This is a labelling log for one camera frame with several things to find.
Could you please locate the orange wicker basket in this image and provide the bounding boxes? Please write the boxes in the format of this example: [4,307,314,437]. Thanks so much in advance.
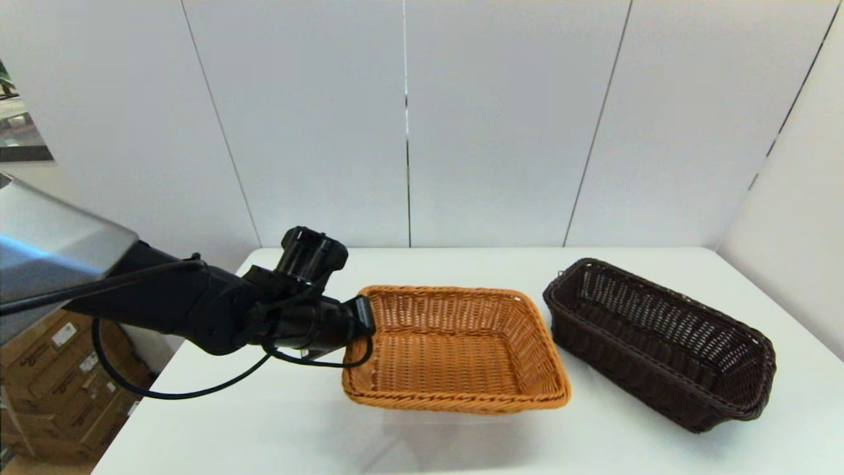
[342,284,572,416]

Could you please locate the dark brown wicker basket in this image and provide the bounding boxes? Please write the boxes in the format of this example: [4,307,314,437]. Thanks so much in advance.
[543,257,777,434]

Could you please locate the brown cardboard box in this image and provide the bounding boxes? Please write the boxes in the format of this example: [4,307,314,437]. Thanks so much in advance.
[0,330,137,420]
[0,310,117,389]
[3,360,154,456]
[13,383,158,462]

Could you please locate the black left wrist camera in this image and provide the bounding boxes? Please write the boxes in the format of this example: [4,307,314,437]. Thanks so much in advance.
[275,226,349,289]

